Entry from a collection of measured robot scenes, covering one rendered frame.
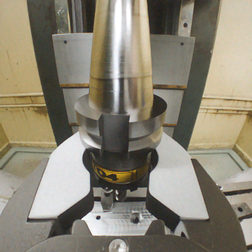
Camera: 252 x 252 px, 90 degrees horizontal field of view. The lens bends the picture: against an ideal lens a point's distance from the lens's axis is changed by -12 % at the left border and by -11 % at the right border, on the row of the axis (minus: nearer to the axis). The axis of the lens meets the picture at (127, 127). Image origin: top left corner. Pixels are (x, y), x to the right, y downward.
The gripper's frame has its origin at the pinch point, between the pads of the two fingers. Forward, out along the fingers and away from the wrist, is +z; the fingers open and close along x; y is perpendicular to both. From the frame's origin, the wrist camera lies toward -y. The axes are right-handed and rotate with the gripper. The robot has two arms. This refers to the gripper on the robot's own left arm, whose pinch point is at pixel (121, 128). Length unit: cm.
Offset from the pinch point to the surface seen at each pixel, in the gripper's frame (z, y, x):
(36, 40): 46, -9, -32
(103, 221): 6.4, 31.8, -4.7
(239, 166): 59, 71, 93
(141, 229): 4.3, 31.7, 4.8
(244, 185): 21, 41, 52
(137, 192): 21.0, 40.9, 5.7
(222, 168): 60, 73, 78
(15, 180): 40, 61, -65
